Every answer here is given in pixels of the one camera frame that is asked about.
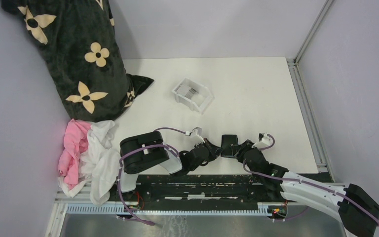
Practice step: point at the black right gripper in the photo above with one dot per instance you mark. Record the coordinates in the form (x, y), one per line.
(239, 149)

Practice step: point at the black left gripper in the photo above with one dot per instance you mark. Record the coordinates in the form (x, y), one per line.
(214, 150)

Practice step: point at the clear plastic card box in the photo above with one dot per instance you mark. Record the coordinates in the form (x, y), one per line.
(194, 95)

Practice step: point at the black card holder wallet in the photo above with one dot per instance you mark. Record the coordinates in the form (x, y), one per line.
(229, 145)

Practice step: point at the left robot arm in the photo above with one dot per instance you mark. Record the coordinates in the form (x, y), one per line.
(142, 152)

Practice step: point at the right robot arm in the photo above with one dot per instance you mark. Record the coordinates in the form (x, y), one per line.
(351, 206)

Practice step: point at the stack of grey cards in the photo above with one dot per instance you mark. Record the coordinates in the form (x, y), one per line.
(186, 91)

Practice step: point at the white cloth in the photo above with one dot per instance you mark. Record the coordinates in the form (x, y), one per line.
(98, 166)

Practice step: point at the pink cloth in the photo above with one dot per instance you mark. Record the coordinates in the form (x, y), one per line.
(75, 143)

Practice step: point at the black floral plush blanket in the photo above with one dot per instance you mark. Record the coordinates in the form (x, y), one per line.
(76, 39)

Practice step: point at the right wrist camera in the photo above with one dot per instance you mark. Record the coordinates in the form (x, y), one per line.
(265, 142)

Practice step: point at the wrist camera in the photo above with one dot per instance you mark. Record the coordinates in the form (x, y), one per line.
(265, 142)
(195, 136)

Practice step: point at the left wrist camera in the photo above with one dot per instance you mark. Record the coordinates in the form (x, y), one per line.
(195, 136)

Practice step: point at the aluminium frame rail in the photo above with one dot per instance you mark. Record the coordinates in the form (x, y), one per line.
(330, 80)

